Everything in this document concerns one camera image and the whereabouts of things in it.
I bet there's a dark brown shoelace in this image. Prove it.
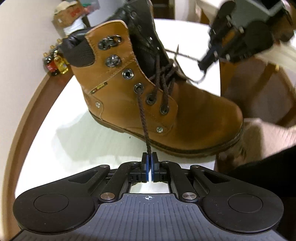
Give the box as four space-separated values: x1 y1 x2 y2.
134 50 200 155

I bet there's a brown leather work boot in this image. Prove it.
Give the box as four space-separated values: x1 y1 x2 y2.
60 1 243 158

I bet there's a black jacket sleeve forearm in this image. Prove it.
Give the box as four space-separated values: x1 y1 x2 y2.
215 146 295 240

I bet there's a beige quilted chair cushion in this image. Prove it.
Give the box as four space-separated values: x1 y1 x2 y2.
214 118 295 173

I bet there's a white plastic bucket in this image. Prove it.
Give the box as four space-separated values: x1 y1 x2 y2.
63 18 86 36

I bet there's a cooking oil bottles cluster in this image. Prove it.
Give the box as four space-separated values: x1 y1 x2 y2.
43 39 69 76

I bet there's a cardboard box with hat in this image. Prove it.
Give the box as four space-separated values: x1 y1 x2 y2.
53 1 85 28

